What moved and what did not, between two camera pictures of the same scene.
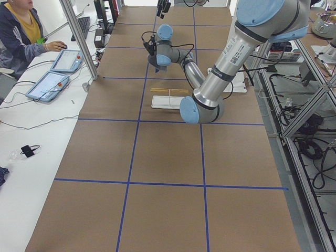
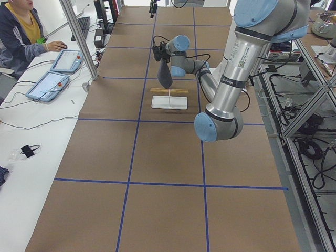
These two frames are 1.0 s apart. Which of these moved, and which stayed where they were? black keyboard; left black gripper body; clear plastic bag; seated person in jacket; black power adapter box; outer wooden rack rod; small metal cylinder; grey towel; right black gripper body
Moved: grey towel; right black gripper body; left black gripper body
Stayed: black power adapter box; small metal cylinder; seated person in jacket; black keyboard; outer wooden rack rod; clear plastic bag
